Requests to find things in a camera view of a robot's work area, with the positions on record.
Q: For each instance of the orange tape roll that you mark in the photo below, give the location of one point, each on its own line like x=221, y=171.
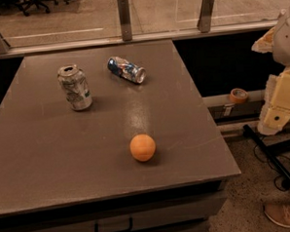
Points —
x=238, y=95

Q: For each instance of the crushed silver 7up can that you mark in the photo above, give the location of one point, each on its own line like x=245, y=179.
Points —
x=73, y=81

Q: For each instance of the black office chair base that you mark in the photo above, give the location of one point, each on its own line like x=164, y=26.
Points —
x=25, y=5

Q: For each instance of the tan shoe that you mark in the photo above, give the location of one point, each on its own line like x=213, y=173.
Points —
x=278, y=214

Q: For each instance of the metal bracket right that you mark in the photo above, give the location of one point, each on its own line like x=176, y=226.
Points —
x=205, y=16

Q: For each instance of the orange ball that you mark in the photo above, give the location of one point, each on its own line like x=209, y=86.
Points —
x=142, y=147

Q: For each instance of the black stand leg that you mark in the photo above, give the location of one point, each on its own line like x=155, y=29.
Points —
x=285, y=184

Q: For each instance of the crushed blue pepsi can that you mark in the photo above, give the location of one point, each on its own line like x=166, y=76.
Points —
x=129, y=71

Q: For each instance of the metal bracket middle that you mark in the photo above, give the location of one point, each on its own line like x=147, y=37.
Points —
x=125, y=22

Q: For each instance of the black drawer handle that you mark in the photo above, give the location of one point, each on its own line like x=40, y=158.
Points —
x=122, y=224

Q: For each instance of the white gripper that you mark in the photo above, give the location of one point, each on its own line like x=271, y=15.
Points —
x=286, y=42

